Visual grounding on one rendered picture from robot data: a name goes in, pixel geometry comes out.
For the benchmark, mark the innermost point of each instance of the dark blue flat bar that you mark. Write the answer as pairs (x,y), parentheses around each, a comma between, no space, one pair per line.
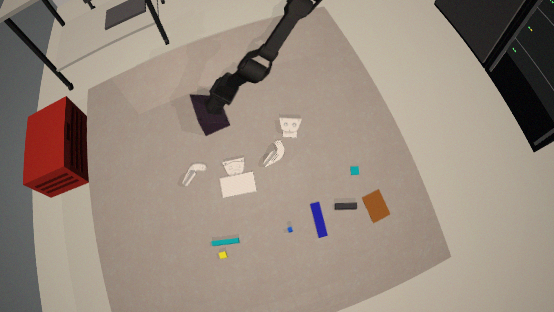
(319,221)

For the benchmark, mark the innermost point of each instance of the brown rectangular plate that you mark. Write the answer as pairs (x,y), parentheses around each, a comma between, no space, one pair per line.
(375,205)

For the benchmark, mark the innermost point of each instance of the beige housing plate with two round holes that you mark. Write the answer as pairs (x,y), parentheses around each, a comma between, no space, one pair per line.
(290,121)

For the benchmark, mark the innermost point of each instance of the dark grey flat bar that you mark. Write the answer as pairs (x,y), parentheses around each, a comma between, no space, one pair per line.
(346,206)

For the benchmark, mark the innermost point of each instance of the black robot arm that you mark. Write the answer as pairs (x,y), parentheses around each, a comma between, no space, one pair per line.
(226,87)

